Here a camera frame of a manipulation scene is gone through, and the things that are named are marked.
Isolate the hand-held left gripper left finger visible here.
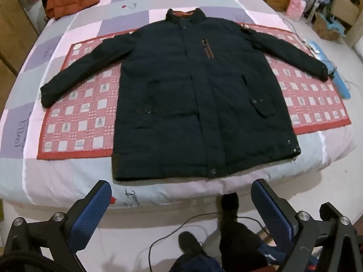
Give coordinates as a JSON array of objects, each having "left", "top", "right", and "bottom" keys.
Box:
[{"left": 0, "top": 180, "right": 114, "bottom": 272}]

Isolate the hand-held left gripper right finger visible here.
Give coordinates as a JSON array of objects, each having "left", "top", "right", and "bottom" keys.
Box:
[{"left": 251, "top": 178, "right": 363, "bottom": 272}]

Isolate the dark navy padded jacket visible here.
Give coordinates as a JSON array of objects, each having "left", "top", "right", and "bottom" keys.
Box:
[{"left": 40, "top": 8, "right": 336, "bottom": 180}]

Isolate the blue shoe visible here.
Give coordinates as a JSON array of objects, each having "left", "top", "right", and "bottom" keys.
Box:
[{"left": 257, "top": 242, "right": 287, "bottom": 265}]

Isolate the person's leg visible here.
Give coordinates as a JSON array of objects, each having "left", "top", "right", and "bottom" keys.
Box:
[{"left": 218, "top": 192, "right": 268, "bottom": 272}]

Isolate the bed with patchwork cover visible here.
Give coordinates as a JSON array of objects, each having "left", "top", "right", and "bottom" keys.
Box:
[{"left": 0, "top": 0, "right": 356, "bottom": 210}]

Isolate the black shoe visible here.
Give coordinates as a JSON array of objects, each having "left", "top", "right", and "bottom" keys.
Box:
[{"left": 178, "top": 231, "right": 208, "bottom": 259}]

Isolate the red checkered mat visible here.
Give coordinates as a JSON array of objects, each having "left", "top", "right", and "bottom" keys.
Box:
[{"left": 37, "top": 23, "right": 352, "bottom": 160}]

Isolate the blue pad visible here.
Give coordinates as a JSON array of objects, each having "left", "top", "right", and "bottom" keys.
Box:
[{"left": 322, "top": 59, "right": 352, "bottom": 100}]

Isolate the white controller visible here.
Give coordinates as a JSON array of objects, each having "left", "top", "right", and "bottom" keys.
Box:
[{"left": 306, "top": 41, "right": 322, "bottom": 54}]

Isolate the small cardboard box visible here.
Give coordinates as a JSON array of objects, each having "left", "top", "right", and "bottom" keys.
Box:
[{"left": 311, "top": 12, "right": 341, "bottom": 41}]

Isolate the wooden wardrobe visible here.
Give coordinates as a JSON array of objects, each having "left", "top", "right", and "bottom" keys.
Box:
[{"left": 0, "top": 0, "right": 39, "bottom": 78}]

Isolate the pink bag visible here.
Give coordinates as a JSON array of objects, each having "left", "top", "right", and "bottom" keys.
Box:
[{"left": 284, "top": 0, "right": 307, "bottom": 21}]

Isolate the large cardboard box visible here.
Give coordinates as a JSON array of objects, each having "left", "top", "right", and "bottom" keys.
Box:
[{"left": 331, "top": 0, "right": 361, "bottom": 21}]

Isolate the black floor cable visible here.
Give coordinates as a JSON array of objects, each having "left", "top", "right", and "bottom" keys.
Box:
[{"left": 148, "top": 212, "right": 265, "bottom": 272}]

